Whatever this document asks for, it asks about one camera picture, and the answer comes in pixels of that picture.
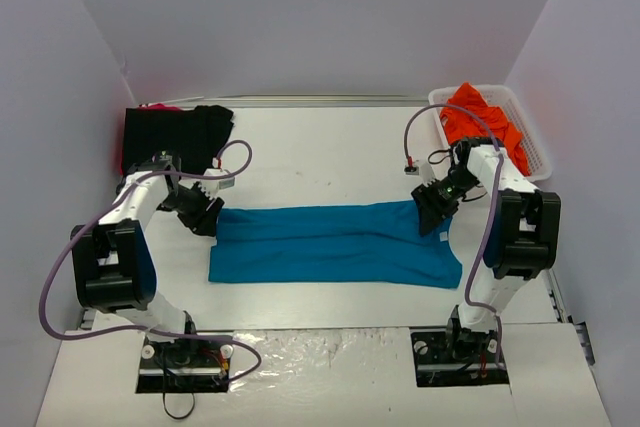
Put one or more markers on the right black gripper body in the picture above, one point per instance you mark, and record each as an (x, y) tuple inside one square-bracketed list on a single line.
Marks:
[(435, 198)]

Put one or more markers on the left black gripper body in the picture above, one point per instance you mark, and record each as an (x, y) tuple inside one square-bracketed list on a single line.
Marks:
[(195, 205)]

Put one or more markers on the blue t shirt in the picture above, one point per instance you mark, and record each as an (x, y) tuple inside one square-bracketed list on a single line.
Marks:
[(332, 244)]

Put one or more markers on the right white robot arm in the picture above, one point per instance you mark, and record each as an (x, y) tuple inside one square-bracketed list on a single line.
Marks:
[(519, 242)]

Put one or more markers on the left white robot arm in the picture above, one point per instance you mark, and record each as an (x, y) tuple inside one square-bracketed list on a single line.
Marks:
[(113, 268)]

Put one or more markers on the folded black t shirt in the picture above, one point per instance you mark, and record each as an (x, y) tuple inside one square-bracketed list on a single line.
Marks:
[(196, 135)]

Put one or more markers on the white plastic basket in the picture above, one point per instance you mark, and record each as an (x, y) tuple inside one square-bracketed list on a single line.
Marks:
[(477, 110)]

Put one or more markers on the folded pink t shirt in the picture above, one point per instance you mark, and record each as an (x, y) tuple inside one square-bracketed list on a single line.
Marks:
[(159, 107)]

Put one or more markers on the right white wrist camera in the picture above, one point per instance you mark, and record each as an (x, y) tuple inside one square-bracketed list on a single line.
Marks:
[(422, 171)]

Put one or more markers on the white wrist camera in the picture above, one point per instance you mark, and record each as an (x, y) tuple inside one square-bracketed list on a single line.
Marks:
[(215, 181), (422, 171)]

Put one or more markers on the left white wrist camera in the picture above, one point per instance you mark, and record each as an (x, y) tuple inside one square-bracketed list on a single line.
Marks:
[(215, 181)]

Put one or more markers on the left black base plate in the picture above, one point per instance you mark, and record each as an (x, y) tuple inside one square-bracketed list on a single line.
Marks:
[(184, 366)]

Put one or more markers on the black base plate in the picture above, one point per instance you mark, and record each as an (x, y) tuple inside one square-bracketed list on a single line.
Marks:
[(184, 366), (470, 361)]

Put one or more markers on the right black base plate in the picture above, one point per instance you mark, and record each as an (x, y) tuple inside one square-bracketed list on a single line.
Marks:
[(470, 361)]

